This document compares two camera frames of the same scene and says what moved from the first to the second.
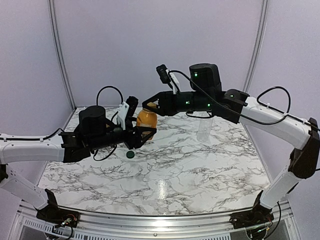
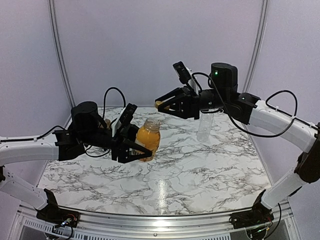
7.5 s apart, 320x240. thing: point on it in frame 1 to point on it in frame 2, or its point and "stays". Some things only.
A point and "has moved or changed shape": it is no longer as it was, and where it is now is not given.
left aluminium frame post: x=59 y=56 stays
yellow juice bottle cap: x=151 y=104 has moved or changed shape
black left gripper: x=132 y=142 to x=120 y=145
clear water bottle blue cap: x=204 y=129 stays
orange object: x=147 y=117 to x=148 y=136
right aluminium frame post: x=257 y=46 stays
